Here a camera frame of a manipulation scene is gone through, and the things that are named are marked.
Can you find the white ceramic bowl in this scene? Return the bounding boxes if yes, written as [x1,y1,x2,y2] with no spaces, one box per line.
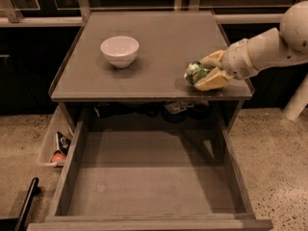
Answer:
[100,36,140,68]

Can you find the open grey top drawer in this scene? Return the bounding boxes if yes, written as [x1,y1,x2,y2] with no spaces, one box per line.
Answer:
[27,117,272,231]

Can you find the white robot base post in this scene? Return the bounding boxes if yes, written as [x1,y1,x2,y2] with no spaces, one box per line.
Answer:
[283,74,308,121]

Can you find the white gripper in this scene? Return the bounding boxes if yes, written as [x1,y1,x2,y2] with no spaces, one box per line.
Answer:
[193,38,259,91]

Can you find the grey wooden cabinet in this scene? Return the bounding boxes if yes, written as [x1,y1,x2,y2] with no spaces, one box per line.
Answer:
[48,11,256,133]

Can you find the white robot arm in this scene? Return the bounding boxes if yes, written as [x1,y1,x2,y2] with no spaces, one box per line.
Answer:
[193,1,308,91]

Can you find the dark snack bag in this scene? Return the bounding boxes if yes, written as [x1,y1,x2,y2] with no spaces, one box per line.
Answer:
[56,132,71,156]

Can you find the crushed green soda can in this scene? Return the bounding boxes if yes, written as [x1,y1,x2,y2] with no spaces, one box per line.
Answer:
[184,62,213,85]

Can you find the black handle bar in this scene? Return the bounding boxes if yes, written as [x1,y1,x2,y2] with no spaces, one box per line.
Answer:
[0,177,40,231]

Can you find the orange fruit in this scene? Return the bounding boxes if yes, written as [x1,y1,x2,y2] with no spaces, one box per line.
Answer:
[51,153,65,163]

